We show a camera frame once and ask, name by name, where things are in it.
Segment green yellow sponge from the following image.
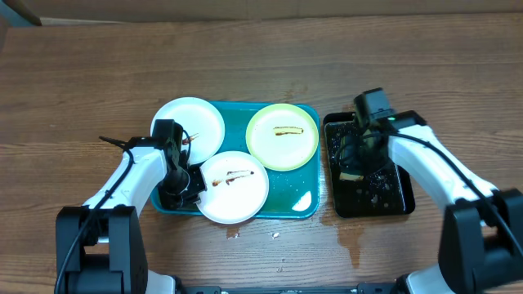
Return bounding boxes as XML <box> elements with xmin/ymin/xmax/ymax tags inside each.
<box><xmin>336</xmin><ymin>136</ymin><xmax>364</xmax><ymax>181</ymax></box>

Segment white plate front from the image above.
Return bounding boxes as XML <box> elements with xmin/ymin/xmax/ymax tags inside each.
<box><xmin>197</xmin><ymin>151</ymin><xmax>270</xmax><ymax>225</ymax></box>

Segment white plate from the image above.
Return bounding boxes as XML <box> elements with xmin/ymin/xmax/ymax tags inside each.
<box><xmin>197</xmin><ymin>151</ymin><xmax>270</xmax><ymax>225</ymax></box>
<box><xmin>150</xmin><ymin>97</ymin><xmax>225</xmax><ymax>165</ymax></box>

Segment light green plate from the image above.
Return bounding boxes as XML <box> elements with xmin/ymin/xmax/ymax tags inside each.
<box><xmin>245</xmin><ymin>104</ymin><xmax>320</xmax><ymax>172</ymax></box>

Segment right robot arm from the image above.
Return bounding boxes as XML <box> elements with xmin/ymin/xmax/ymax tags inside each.
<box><xmin>334</xmin><ymin>110</ymin><xmax>522</xmax><ymax>293</ymax></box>

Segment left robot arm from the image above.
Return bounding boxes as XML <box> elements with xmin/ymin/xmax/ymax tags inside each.
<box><xmin>54</xmin><ymin>137</ymin><xmax>206</xmax><ymax>293</ymax></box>

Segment black water tray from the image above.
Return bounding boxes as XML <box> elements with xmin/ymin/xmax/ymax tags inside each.
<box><xmin>323</xmin><ymin>112</ymin><xmax>415</xmax><ymax>218</ymax></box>

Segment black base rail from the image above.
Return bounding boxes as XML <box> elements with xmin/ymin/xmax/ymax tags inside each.
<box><xmin>175</xmin><ymin>283</ymin><xmax>402</xmax><ymax>294</ymax></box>

